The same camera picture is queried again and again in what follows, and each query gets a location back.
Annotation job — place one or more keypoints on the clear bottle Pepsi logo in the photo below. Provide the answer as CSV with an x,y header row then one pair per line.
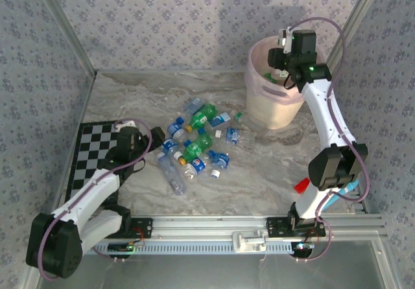
x,y
197,165

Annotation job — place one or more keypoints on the crushed clear bottle blue label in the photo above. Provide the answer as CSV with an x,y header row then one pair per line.
x,y
194,105

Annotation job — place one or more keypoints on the clear bottle green cap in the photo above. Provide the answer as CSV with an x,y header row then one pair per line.
x,y
239,116

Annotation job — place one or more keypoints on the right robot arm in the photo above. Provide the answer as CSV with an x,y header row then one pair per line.
x,y
327,117

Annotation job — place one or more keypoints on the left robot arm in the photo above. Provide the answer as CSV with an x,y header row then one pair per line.
x,y
97,188

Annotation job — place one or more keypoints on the pink-lined trash bin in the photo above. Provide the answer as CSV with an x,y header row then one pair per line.
x,y
259,59

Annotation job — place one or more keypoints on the cream plastic bin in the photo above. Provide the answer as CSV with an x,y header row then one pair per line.
x,y
272,110

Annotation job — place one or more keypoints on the black grey checkerboard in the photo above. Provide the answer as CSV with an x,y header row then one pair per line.
x,y
94,136

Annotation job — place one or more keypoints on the left circuit board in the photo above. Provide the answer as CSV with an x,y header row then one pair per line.
x,y
120,247

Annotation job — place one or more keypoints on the circuit board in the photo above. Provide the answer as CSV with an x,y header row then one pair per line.
x,y
120,247
303,247

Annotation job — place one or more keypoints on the red plastic block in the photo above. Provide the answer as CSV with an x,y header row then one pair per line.
x,y
302,185

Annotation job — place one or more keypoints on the grey front panel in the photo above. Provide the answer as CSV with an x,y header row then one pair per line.
x,y
207,272

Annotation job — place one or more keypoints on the light blue cylinder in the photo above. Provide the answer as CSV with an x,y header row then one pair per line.
x,y
348,188

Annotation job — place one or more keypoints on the right circuit board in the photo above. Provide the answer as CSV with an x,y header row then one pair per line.
x,y
303,247

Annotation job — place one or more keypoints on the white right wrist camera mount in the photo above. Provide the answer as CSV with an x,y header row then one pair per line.
x,y
285,39

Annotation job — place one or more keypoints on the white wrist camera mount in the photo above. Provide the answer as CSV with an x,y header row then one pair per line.
x,y
285,39
124,125

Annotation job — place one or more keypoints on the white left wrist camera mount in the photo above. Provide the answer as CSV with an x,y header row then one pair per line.
x,y
124,125

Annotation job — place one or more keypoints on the aluminium frame post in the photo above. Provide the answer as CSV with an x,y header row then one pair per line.
x,y
362,8

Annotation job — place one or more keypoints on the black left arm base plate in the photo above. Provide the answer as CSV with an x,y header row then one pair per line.
x,y
142,229

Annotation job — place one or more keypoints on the aluminium rail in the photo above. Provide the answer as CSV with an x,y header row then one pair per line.
x,y
210,225

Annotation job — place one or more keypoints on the white latch bracket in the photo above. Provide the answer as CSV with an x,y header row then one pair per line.
x,y
248,242

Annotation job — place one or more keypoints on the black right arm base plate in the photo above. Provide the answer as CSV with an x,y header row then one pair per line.
x,y
275,227

